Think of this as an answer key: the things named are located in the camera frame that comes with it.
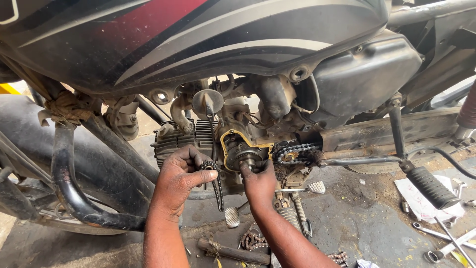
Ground person's left hand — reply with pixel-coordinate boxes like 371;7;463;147
152;144;219;222

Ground person's right hand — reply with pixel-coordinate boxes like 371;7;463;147
239;159;278;217

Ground black timing chain with sprocket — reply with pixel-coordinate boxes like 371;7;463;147
200;160;225;213

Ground silver oval pedal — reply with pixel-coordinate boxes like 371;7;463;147
225;206;241;229

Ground stand spring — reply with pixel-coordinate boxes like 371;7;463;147
291;192;308;224

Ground open crankcase with yellow gasket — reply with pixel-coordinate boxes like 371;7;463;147
219;129;275;173

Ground finned grey engine cylinder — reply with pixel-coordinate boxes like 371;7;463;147
152;118;220;168

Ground black exhaust pipe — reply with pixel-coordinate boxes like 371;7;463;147
50;121;147;232

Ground rusty swingarm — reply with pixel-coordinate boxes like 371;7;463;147
319;107;462;154

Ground black motorcycle tyre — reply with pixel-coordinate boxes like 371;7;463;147
0;94;157;236

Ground black red motorcycle fuel tank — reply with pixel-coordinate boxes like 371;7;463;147
0;0;389;98

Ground black plastic side cover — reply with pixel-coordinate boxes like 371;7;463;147
303;29;423;129

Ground white crumpled paper sheet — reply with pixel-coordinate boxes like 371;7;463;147
394;175;466;224

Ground black rubber footpeg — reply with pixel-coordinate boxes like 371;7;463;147
406;166;462;210

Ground silver open spanner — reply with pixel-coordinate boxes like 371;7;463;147
425;228;476;264

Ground thin metal rod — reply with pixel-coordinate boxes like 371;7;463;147
434;217;476;268

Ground greasy drive chain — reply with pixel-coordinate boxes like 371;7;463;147
272;142;325;167

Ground rusty loose chain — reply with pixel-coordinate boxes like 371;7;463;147
240;226;269;251

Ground black frame downtube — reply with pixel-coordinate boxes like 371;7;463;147
80;115;161;185

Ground wooden handled hammer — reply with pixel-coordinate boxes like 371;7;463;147
197;238;271;266

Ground short rusty chain piece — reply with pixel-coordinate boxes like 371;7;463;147
327;252;349;267

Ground silver ring spanner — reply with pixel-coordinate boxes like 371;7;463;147
412;222;476;251

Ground black cable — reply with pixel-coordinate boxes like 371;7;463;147
406;145;476;181

